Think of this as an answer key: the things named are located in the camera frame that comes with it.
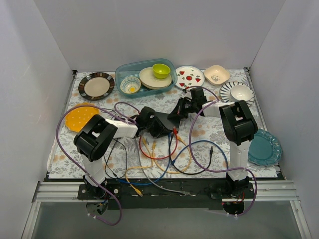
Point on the white plate red shapes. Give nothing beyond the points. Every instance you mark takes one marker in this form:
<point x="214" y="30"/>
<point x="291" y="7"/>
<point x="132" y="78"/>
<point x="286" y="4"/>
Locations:
<point x="188" y="76"/>

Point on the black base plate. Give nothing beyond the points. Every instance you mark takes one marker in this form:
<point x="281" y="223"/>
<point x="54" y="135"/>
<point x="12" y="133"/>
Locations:
<point x="178" y="193"/>

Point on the yellow dotted plate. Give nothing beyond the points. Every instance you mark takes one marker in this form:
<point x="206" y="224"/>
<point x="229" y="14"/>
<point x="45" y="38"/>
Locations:
<point x="76" y="119"/>

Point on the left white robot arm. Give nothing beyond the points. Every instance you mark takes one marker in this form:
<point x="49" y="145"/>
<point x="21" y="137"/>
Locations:
<point x="93" y="140"/>

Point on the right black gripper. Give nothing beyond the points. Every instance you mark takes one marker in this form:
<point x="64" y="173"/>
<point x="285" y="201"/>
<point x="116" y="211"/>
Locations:
<point x="183" y="108"/>

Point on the blue patterned small bowl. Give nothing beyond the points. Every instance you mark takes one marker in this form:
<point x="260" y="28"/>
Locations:
<point x="130" y="85"/>

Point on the blue striped plate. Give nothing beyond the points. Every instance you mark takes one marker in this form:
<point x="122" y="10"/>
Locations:
<point x="225" y="91"/>

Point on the black network switch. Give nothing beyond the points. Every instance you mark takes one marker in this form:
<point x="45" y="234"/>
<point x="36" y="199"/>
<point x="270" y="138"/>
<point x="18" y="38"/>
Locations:
<point x="169" y="123"/>

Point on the lime green bowl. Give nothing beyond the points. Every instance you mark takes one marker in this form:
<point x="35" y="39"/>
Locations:
<point x="160" y="70"/>

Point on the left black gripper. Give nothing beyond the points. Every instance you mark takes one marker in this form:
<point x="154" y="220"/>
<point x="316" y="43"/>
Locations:
<point x="160" y="122"/>

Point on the brown rimmed plate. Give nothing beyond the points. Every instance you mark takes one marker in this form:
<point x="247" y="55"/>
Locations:
<point x="96" y="86"/>

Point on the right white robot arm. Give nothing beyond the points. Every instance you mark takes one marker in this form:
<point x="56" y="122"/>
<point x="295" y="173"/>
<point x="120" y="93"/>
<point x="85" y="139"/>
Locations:
<point x="239" y="127"/>

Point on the white bowl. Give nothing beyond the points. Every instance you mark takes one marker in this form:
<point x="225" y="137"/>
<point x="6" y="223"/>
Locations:
<point x="242" y="92"/>

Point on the aluminium frame rail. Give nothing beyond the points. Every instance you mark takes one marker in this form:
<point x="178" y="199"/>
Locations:
<point x="267" y="190"/>

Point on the beige plate stack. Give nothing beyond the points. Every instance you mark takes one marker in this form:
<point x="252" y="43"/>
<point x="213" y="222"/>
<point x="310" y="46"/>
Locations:
<point x="148" y="78"/>

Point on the teal scalloped plate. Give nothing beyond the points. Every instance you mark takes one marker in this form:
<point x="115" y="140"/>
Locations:
<point x="265" y="149"/>

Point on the beige square panda bowl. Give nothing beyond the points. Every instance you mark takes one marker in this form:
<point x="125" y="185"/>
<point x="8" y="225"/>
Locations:
<point x="216" y="75"/>

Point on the teal plastic basin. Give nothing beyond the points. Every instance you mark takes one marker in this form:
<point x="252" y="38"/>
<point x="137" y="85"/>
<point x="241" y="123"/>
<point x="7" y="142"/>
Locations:
<point x="133" y="69"/>

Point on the floral table mat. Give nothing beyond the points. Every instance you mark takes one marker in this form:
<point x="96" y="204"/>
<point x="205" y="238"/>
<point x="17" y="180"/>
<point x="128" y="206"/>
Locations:
<point x="205" y="128"/>

